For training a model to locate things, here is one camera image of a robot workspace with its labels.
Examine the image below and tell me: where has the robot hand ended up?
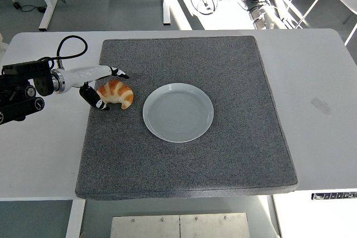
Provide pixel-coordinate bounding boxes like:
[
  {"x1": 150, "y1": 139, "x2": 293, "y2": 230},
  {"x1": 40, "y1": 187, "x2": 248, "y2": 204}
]
[{"x1": 59, "y1": 65, "x2": 131, "y2": 111}]

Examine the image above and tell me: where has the croissant bread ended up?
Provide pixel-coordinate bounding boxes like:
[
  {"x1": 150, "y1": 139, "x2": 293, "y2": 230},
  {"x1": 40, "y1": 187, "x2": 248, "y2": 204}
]
[{"x1": 96, "y1": 79, "x2": 134, "y2": 110}]

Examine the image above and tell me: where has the light grey round plate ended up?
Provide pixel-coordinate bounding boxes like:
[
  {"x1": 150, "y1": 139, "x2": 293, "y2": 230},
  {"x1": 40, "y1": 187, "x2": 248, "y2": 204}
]
[{"x1": 142, "y1": 82, "x2": 215, "y2": 143}]

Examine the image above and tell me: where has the grey metal plate with screws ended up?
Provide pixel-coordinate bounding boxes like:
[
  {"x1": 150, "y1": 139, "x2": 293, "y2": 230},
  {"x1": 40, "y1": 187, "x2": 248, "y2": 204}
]
[{"x1": 110, "y1": 212, "x2": 251, "y2": 238}]

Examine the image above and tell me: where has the white table leg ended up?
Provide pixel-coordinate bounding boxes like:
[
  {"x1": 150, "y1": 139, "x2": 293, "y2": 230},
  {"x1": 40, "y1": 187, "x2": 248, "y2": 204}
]
[{"x1": 65, "y1": 199, "x2": 86, "y2": 238}]

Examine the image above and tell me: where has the grey speckled mat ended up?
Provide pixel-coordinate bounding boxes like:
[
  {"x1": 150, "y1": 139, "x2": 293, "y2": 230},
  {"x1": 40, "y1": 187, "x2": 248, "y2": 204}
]
[{"x1": 75, "y1": 36, "x2": 298, "y2": 201}]

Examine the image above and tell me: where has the clear tape piece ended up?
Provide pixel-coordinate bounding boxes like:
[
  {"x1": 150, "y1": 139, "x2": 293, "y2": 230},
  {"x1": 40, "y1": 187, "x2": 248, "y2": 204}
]
[{"x1": 311, "y1": 97, "x2": 333, "y2": 118}]

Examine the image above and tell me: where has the table control panel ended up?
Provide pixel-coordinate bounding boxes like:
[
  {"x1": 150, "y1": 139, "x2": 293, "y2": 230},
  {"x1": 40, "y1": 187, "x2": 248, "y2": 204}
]
[{"x1": 311, "y1": 192, "x2": 357, "y2": 201}]

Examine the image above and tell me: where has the black floor cable with adapter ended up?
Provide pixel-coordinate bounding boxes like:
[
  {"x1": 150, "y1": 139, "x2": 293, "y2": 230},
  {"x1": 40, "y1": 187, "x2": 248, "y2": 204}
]
[{"x1": 20, "y1": 3, "x2": 47, "y2": 13}]

